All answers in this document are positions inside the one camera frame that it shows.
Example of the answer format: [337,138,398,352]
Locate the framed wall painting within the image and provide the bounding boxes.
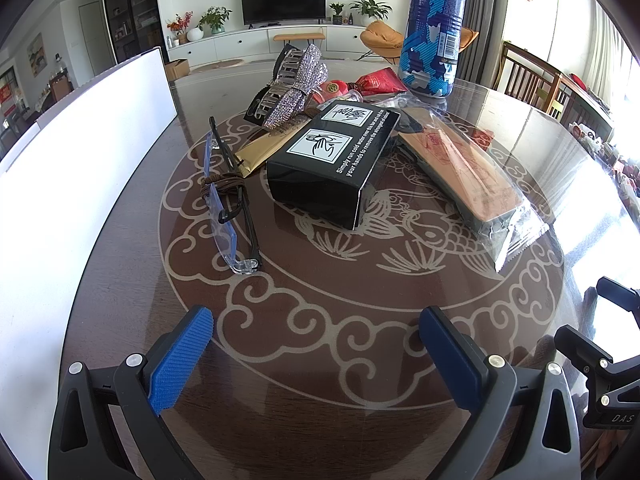
[26,32,47,77]

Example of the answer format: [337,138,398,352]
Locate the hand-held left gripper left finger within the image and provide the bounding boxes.
[48,305,215,480]

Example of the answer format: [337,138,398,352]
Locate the round low wooden table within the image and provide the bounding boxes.
[192,58,241,73]

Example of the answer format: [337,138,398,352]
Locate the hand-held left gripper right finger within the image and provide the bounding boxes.
[419,305,583,480]

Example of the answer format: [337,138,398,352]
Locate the wooden slatted chair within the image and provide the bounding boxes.
[500,41,563,111]
[555,72,613,131]

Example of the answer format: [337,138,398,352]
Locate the cluttered side table items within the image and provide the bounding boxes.
[570,120,640,196]

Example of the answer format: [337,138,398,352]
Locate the cardboard box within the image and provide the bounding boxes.
[164,58,191,81]

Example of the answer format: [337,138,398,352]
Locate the red foil packet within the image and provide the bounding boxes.
[356,67,408,95]

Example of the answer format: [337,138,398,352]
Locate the gold foil packet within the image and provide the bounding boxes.
[234,132,296,178]

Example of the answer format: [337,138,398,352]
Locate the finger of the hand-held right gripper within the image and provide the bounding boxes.
[596,276,640,313]
[554,324,615,386]

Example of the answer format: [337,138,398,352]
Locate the brown hair tie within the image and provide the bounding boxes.
[200,172,246,201]

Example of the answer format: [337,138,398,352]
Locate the black printed box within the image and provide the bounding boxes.
[266,100,402,231]

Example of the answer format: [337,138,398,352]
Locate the glitter bow hair claw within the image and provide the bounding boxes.
[244,44,330,133]

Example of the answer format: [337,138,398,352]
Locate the dark display cabinet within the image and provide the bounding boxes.
[100,0,166,68]

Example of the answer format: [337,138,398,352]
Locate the red flower arrangement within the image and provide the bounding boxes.
[166,11,195,45]

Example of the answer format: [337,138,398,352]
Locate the grey curtain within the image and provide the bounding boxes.
[457,0,506,86]

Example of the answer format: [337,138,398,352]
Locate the clear glasses black arms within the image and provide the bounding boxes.
[202,116,263,276]

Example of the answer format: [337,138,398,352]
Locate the blue camouflage bottle white cap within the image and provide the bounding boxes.
[397,0,472,98]

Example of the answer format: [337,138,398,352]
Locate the large leafy potted plant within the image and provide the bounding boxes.
[349,0,393,23]

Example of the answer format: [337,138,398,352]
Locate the orange lounge chair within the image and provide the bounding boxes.
[360,21,480,63]

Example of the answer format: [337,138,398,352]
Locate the wooden bench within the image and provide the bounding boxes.
[274,31,326,53]

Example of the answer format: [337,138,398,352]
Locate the tan phone case clear package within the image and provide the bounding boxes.
[395,105,548,273]

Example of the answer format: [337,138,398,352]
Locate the red round candy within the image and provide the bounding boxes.
[320,79,351,101]

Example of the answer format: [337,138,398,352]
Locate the black television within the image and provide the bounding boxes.
[240,0,327,28]

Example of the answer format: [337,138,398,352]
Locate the white television cabinet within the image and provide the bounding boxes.
[166,25,381,66]

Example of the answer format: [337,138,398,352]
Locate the dark patterned glass desktop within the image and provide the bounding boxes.
[65,67,640,480]

